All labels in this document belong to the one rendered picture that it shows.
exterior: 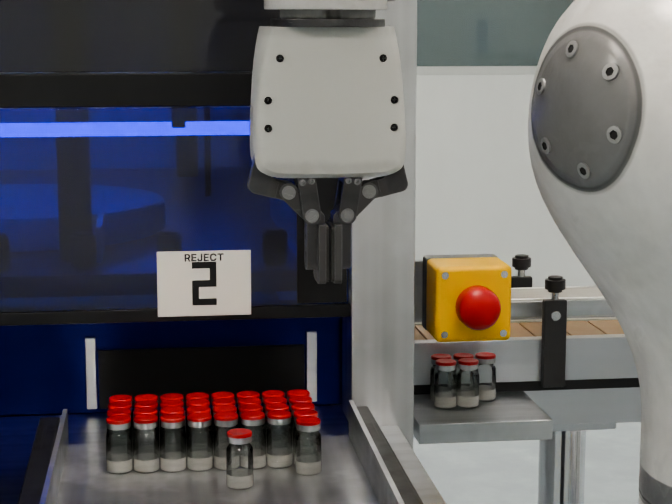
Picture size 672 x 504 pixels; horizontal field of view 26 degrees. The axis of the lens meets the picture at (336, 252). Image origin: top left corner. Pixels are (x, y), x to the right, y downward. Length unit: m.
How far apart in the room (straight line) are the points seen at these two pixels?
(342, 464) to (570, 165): 0.71
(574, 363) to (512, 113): 4.62
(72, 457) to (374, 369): 0.29
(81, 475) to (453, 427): 0.36
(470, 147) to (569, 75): 5.50
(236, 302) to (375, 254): 0.14
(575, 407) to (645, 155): 0.99
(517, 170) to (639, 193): 5.57
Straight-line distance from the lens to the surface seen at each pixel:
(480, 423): 1.40
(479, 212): 6.12
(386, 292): 1.35
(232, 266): 1.33
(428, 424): 1.39
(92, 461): 1.28
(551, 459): 1.59
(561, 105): 0.58
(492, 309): 1.34
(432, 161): 6.05
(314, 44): 0.94
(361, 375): 1.36
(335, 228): 0.96
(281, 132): 0.94
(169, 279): 1.33
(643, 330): 0.63
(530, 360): 1.51
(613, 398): 1.54
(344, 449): 1.30
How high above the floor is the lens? 1.26
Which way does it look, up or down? 9 degrees down
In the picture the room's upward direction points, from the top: straight up
